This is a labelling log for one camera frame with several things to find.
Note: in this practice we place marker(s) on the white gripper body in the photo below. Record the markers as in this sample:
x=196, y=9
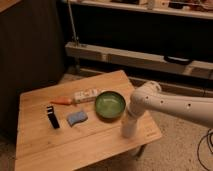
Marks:
x=129, y=124

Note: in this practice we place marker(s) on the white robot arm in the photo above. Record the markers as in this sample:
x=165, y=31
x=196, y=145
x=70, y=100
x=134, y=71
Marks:
x=149, y=96

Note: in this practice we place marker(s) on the green ceramic bowl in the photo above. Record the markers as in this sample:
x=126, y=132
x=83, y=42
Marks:
x=110, y=105

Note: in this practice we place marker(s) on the white rectangular eraser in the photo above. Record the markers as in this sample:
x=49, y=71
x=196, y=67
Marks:
x=86, y=95

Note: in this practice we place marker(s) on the blue sponge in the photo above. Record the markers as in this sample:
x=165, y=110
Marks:
x=77, y=117

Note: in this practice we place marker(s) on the wooden table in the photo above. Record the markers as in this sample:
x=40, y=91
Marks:
x=40, y=147

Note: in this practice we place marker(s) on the orange toy carrot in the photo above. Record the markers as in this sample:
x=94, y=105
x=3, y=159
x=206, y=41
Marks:
x=62, y=101

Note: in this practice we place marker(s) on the grey metal shelf beam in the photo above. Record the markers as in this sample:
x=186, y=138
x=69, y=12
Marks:
x=140, y=60

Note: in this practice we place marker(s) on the metal vertical pole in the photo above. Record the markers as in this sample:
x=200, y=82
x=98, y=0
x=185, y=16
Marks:
x=75, y=37

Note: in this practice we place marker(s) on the upper wall shelf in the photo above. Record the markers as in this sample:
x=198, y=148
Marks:
x=139, y=8

